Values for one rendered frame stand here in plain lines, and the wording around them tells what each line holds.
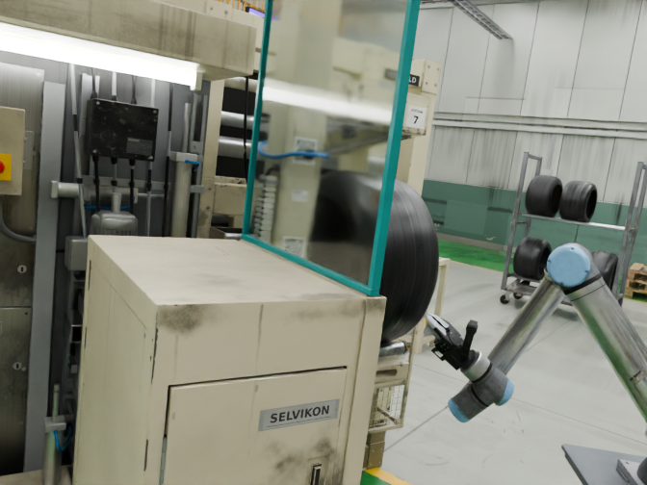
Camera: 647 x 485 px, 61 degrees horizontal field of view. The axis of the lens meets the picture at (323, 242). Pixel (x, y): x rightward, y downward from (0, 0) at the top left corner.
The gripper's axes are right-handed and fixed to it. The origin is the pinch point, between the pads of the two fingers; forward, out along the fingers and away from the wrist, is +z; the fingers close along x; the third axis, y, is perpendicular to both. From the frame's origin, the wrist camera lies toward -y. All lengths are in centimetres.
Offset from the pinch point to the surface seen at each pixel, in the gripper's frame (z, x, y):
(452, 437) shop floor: -95, 99, 111
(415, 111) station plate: 48, 60, -26
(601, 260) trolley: -217, 489, 86
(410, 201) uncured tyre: 29.6, 7.2, -21.1
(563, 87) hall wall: -130, 1163, 64
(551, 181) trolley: -122, 544, 74
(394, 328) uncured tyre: 6.4, -10.5, 5.7
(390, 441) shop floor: -66, 75, 124
